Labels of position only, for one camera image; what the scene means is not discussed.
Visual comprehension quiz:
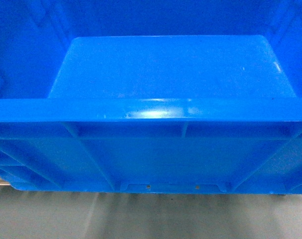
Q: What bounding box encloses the large blue plastic crate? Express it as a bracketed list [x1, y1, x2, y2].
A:
[0, 0, 302, 194]

